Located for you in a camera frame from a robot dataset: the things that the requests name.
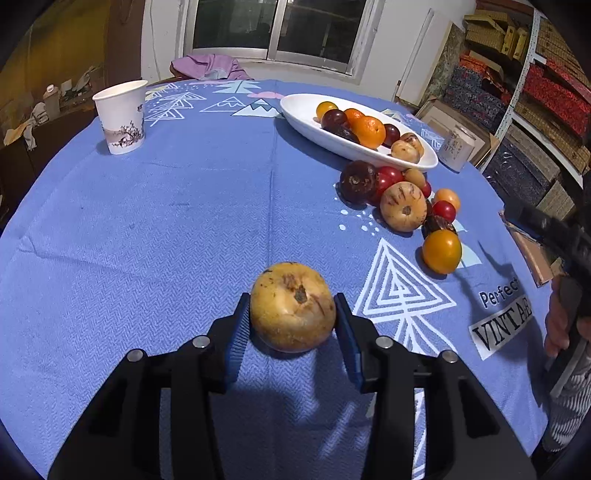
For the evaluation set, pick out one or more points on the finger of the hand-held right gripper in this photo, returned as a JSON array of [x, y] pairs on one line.
[[526, 219]]

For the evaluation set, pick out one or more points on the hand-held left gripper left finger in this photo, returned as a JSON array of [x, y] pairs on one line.
[[240, 332]]

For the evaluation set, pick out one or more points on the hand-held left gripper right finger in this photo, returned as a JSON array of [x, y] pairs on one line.
[[348, 337]]

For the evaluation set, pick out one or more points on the orange spotted apricot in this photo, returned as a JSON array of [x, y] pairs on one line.
[[448, 197]]

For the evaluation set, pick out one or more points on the red cherry tomato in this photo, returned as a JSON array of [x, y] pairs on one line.
[[426, 189], [444, 211], [390, 177]]

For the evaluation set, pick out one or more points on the small dark brown date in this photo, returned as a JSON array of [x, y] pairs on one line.
[[436, 225], [344, 134]]

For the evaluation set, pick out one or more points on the small tan longan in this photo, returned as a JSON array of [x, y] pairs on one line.
[[414, 177]]

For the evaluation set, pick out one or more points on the large tan striped apple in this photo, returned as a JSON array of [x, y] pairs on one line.
[[402, 206]]

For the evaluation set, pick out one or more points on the small tan striped apple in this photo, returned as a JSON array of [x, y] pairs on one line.
[[414, 140]]

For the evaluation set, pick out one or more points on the tan round pear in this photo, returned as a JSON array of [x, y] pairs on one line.
[[405, 151]]

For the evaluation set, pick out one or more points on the large dark brown mangosteen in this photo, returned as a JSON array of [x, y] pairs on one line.
[[358, 182]]

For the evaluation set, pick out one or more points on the dark red plum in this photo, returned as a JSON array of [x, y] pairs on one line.
[[334, 119], [392, 134]]

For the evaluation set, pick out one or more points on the orange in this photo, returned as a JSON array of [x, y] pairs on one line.
[[353, 114], [370, 131]]

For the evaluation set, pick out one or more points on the white oval plate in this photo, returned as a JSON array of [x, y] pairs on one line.
[[300, 113]]

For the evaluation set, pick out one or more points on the person's right hand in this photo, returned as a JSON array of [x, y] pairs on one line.
[[556, 318]]

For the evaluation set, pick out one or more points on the pale drink can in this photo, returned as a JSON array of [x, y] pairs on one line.
[[457, 147]]

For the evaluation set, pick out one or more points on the stack of patterned boxes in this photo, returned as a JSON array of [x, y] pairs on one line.
[[545, 92]]

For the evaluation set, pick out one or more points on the white metal shelf rack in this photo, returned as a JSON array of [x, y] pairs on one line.
[[526, 60]]

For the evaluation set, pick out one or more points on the patterned leaning board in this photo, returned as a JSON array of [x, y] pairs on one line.
[[444, 64]]

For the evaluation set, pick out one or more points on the white leaning board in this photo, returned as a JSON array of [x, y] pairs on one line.
[[415, 60]]

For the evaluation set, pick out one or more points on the white paper cup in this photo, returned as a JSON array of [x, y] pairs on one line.
[[122, 117]]

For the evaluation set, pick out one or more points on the purple cloth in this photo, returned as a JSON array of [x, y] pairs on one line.
[[207, 67]]

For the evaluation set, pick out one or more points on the dark wooden sideboard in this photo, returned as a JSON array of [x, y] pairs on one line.
[[18, 161]]

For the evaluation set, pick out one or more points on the sliding window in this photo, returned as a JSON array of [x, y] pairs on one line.
[[277, 27]]

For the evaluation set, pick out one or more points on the wooden picture frame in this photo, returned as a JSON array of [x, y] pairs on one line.
[[434, 110]]

